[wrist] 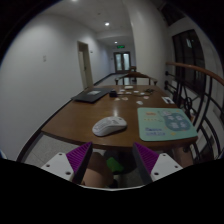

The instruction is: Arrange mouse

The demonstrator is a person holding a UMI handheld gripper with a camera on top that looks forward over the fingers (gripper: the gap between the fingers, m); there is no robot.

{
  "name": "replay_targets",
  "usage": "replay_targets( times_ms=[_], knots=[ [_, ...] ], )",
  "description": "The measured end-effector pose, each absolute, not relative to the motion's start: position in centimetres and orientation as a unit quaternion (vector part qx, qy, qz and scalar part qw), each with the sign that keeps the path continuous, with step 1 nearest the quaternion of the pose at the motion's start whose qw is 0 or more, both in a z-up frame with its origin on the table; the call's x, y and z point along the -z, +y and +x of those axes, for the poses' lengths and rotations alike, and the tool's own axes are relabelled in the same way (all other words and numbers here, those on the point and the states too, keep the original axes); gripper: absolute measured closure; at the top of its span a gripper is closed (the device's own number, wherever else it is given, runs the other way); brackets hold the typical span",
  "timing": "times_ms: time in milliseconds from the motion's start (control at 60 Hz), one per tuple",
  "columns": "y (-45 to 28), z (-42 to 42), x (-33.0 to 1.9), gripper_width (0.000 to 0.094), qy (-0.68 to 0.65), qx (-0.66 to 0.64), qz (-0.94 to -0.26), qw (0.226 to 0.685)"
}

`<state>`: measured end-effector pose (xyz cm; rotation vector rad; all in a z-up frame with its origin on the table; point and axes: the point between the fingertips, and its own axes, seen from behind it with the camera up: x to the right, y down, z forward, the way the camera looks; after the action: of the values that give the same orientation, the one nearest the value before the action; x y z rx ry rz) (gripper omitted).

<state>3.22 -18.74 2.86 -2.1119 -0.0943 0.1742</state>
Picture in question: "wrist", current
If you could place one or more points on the white notebook with pen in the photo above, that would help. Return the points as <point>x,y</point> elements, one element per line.
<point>168,100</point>

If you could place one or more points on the small black box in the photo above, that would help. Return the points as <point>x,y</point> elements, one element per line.
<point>113,93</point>

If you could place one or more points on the ceiling lights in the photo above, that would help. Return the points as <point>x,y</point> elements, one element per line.
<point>106,24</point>

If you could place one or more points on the small pinkish card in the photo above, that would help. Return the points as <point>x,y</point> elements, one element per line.
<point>116,99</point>
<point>125,98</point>

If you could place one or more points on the green exit sign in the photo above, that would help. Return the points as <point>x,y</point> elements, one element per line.
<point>120,46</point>

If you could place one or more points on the dark-framed window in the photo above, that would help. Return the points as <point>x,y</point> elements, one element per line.
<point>186,60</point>

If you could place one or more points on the wooden armchair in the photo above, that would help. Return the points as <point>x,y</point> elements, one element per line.
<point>136,75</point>

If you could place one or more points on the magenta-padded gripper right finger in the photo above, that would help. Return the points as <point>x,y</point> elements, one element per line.
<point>163,165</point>

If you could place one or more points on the open doorway with wooden frame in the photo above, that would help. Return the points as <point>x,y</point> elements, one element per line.
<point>84,66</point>

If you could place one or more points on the small white card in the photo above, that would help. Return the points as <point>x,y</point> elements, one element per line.
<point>140,103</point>
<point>136,93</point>
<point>146,97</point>
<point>121,90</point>

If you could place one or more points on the dark closed laptop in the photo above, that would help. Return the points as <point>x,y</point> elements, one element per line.
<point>90,95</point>

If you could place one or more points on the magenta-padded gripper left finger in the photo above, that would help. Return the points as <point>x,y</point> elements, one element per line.
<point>61,164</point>

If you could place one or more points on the person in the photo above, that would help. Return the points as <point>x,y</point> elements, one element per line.
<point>97,173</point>

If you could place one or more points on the white wall switch plate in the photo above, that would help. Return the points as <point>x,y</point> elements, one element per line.
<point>44,58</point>

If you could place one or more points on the green printed mouse pad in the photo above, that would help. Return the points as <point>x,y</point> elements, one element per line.
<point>166,125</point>

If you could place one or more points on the glazed double door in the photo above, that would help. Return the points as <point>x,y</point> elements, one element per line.
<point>122,62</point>

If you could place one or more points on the white perforated computer mouse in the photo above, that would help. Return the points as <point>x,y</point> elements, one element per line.
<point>108,126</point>

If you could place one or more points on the large white card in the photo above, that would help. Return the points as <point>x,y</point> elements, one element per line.
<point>128,87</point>

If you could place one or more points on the small dark key bunch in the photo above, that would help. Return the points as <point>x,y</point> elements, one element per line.
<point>149,90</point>

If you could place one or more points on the black railing with wooden handrail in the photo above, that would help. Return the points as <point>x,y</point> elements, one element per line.
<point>196,69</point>

